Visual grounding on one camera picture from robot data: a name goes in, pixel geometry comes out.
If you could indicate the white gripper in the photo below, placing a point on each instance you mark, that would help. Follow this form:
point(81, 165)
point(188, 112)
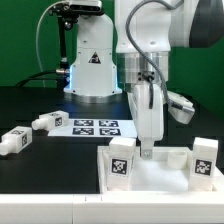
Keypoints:
point(147, 113)

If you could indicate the white square tabletop tray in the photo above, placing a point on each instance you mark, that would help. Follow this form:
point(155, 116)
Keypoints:
point(147, 175)

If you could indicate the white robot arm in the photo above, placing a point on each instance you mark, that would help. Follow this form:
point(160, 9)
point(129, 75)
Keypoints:
point(146, 32)

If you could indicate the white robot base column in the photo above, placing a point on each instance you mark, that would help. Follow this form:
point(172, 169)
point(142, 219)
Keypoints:
point(93, 74)

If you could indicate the white sheet with tags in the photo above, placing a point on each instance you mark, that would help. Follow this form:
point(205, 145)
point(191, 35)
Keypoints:
point(96, 128)

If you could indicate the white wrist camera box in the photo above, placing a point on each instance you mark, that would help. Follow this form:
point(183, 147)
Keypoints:
point(182, 110)

